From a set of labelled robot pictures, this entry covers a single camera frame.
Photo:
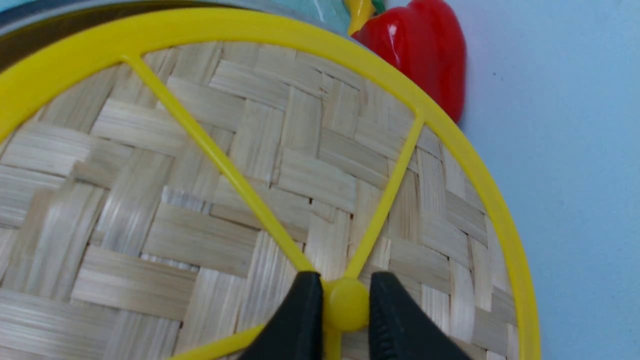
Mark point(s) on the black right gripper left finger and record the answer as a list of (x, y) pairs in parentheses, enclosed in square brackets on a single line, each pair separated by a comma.
[(295, 331)]

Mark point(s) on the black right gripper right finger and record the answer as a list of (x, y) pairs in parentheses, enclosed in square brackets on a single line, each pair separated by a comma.
[(399, 329)]

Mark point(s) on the yellow rimmed woven steamer lid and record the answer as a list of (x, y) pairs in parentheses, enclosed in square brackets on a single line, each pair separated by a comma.
[(165, 176)]

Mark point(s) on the stainless steel pot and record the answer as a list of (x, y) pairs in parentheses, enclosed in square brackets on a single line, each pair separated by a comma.
[(26, 26)]

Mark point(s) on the red bell pepper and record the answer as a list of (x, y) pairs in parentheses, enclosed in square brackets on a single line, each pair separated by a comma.
[(425, 42)]

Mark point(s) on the yellow banana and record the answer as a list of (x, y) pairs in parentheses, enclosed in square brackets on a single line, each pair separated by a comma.
[(360, 12)]

